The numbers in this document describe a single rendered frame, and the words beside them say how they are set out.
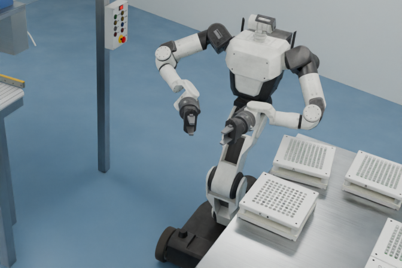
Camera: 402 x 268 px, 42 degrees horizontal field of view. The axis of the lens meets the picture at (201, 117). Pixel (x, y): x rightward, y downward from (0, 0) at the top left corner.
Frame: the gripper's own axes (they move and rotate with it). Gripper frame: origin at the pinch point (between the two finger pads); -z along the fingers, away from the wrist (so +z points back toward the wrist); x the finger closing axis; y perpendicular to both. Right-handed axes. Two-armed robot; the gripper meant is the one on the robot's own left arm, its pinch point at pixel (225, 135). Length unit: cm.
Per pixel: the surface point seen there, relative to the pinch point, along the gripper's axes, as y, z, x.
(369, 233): -66, 5, 19
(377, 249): -72, -10, 12
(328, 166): -37.9, 25.8, 11.7
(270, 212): -32.7, -17.7, 11.5
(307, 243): -49, -16, 19
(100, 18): 118, 48, -7
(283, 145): -15.8, 26.9, 11.6
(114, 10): 110, 51, -13
